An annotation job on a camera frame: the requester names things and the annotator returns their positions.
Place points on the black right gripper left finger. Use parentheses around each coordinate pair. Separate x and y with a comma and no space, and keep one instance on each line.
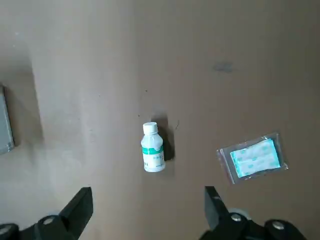
(75,212)

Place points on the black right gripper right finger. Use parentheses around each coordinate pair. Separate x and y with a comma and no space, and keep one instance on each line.
(215,212)

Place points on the clear bag of bandages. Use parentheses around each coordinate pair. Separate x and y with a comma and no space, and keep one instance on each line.
(252,160)

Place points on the white disinfectant bottle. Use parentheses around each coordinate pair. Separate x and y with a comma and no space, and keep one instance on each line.
(152,160)

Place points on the aluminium first-aid case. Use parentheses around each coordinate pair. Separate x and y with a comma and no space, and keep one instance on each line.
(5,125)

